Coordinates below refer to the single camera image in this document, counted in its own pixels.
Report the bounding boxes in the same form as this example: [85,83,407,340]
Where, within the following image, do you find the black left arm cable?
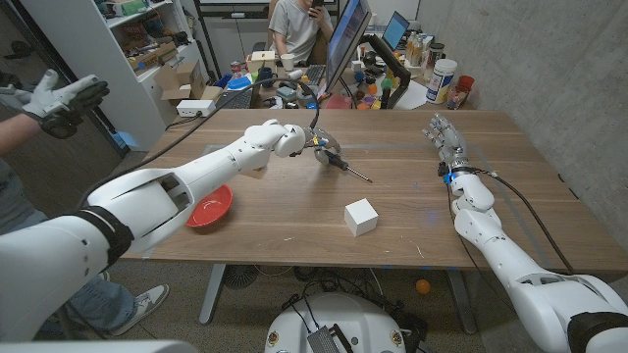
[78,76,321,207]

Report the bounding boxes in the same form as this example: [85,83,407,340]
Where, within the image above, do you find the open cardboard box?
[153,60,225,107]

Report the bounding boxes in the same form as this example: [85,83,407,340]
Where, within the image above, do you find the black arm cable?
[78,76,321,207]
[460,166,576,276]

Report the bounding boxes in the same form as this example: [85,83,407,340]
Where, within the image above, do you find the grey ribbed power brick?
[307,327,340,353]

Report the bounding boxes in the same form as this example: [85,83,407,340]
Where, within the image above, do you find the black keyboard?
[304,64,327,87]

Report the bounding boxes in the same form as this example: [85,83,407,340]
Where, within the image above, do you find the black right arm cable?
[460,166,576,276]

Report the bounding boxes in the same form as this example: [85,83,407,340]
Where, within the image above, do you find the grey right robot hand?
[422,113,470,173]

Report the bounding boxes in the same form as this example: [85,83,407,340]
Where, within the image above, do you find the open laptop blue screen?
[381,10,411,53]

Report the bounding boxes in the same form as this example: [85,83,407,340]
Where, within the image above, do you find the clear jar black lid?
[424,42,445,79]

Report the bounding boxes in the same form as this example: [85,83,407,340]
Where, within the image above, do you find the white cube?
[343,197,380,238]

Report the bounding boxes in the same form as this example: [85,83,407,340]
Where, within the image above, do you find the white robot torso base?
[264,292,407,353]

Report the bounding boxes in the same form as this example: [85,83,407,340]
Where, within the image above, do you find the white shelf unit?
[19,0,210,152]

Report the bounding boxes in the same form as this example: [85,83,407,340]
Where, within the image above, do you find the grey table leg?
[445,268,478,335]
[198,264,227,326]

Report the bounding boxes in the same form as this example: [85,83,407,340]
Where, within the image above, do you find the red bowl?
[184,183,235,228]

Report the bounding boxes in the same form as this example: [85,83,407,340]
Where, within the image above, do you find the pink box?
[324,93,353,110]

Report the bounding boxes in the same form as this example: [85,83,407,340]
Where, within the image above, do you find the blue black handled screwdriver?
[323,149,373,183]

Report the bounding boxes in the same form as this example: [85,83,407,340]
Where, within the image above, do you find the small light wooden box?
[246,50,277,75]

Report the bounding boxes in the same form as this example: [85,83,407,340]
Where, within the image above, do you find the white power box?
[176,99,217,119]

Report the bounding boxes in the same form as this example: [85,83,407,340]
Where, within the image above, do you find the grey tape roll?
[296,84,320,107]

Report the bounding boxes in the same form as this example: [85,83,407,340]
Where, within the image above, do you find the standing person in jeans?
[0,156,171,339]

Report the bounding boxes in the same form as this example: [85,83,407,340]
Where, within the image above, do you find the bare person forearm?
[0,113,43,156]

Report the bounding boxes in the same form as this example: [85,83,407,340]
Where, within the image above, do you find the seated person grey shirt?
[268,0,335,66]

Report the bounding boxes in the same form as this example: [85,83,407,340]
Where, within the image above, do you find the dark blue mug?
[258,66,280,89]

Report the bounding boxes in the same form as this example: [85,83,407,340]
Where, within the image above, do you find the white black gloved person hand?
[0,68,111,140]

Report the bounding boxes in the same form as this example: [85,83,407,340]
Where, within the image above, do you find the black laptop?
[215,73,264,110]

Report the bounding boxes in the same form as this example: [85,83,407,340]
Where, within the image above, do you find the white plastic tub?
[425,58,458,105]

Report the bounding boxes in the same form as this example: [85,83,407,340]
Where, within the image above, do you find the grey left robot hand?
[302,126,342,166]

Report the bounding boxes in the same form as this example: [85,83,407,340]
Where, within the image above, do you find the large computer monitor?
[324,0,373,94]

